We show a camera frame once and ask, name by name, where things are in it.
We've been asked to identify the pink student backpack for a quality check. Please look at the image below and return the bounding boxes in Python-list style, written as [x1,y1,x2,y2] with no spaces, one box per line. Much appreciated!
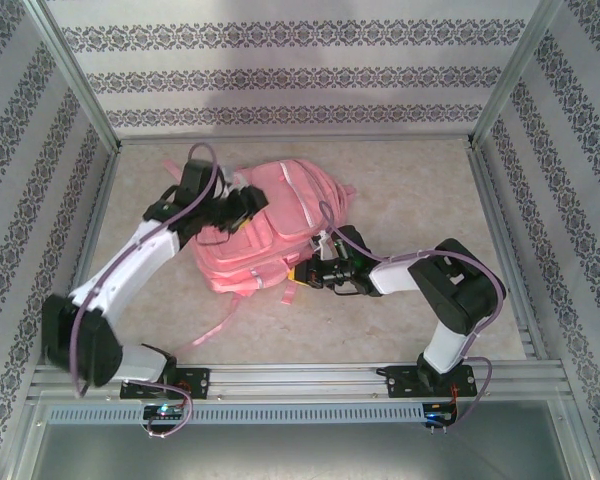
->
[162,158,357,354]

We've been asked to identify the grey metal sheet panel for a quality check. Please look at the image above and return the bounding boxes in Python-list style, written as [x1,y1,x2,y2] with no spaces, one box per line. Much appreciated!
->
[29,399,594,480]

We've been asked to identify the small controller circuit board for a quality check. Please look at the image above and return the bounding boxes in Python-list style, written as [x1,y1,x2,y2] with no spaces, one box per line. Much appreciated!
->
[423,403,460,427]
[143,404,185,420]

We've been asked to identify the thin black cable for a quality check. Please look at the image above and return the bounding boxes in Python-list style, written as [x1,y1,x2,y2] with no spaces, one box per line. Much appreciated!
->
[197,227,232,247]
[329,282,367,298]

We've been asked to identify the aluminium frame rail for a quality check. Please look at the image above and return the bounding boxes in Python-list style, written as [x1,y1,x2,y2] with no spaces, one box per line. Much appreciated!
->
[49,149,122,366]
[117,132,474,149]
[467,144,550,362]

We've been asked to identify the aluminium mounting rail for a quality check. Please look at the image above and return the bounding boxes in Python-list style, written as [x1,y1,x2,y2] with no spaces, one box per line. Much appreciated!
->
[27,363,569,401]

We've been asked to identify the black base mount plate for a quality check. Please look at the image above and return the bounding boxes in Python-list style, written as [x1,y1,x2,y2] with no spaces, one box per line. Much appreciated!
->
[375,364,481,399]
[119,367,212,400]

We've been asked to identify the grey slotted cable duct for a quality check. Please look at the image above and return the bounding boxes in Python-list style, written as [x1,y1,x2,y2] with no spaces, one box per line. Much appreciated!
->
[47,402,427,425]

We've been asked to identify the aluminium frame post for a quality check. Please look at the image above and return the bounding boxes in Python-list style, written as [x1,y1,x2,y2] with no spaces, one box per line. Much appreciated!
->
[468,0,565,151]
[0,392,49,480]
[554,394,600,480]
[22,0,122,157]

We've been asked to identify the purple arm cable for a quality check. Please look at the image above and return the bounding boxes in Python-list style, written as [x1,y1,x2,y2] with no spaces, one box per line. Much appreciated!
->
[70,143,220,442]
[317,200,509,432]

